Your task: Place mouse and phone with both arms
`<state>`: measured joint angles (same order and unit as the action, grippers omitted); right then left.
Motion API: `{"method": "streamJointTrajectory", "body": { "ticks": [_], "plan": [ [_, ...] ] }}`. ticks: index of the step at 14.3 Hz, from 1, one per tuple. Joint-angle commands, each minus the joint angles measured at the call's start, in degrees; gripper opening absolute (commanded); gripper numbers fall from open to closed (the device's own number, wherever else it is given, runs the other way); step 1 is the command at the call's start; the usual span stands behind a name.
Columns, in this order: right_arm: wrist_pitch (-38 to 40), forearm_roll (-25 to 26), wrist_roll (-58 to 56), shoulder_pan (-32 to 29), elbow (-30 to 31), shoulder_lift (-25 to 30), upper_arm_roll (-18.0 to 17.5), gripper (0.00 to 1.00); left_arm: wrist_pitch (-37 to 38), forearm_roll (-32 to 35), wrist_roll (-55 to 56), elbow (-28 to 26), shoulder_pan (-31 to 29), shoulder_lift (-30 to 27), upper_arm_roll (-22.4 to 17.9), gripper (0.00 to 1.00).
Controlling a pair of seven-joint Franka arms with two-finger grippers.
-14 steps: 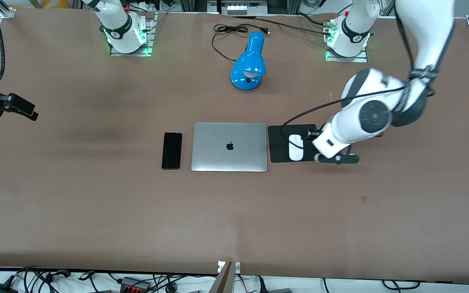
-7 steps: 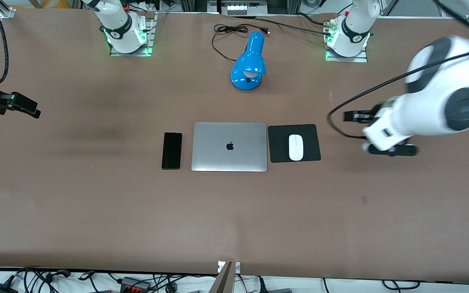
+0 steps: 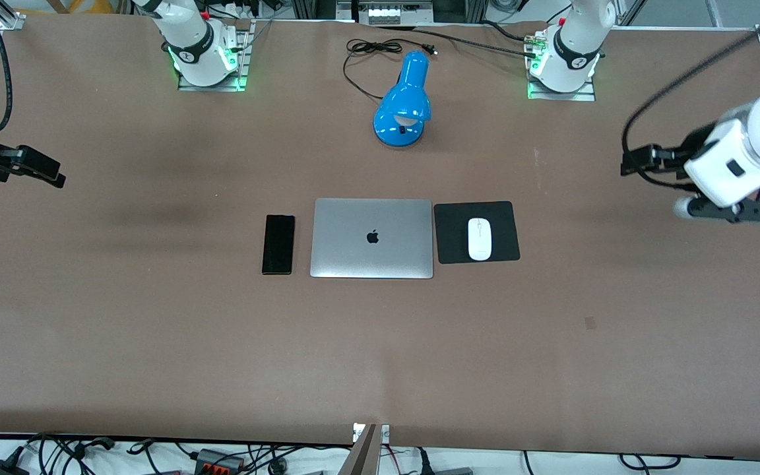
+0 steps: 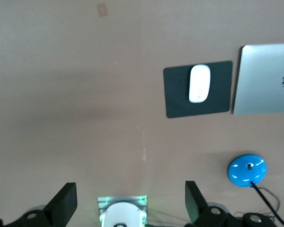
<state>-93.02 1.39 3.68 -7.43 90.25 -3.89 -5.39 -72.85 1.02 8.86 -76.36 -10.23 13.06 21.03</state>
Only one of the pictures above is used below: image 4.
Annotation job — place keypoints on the blue desk lamp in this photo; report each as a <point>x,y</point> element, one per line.
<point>241,170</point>

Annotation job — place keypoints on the white computer mouse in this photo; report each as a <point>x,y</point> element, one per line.
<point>199,84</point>

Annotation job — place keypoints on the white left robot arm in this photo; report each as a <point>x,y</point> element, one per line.
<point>123,214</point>

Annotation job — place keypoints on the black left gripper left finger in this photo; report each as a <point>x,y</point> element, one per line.
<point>59,208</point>

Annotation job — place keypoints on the small clear tape patch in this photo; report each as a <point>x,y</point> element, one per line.
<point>102,10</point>

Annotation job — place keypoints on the black square mouse pad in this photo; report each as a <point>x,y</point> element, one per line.
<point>175,94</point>

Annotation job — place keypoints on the silver closed laptop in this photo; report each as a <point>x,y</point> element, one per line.
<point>260,85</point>

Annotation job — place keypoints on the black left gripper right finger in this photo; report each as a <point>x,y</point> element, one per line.
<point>198,210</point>

